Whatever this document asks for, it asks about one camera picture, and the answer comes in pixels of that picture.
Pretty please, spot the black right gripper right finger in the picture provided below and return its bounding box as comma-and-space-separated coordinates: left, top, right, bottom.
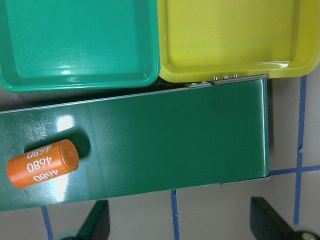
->
249, 197, 295, 240

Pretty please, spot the green conveyor belt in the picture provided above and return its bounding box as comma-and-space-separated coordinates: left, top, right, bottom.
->
0, 75, 269, 211

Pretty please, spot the yellow plastic tray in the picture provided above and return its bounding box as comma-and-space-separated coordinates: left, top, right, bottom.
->
157, 0, 320, 83

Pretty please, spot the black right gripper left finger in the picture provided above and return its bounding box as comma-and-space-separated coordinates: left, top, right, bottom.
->
77, 199, 110, 240

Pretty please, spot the green plastic tray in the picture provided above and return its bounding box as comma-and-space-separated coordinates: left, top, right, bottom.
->
0, 0, 160, 93

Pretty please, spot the orange cylinder with 4680 print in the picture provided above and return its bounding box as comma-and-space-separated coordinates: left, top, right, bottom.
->
7, 139, 80, 189

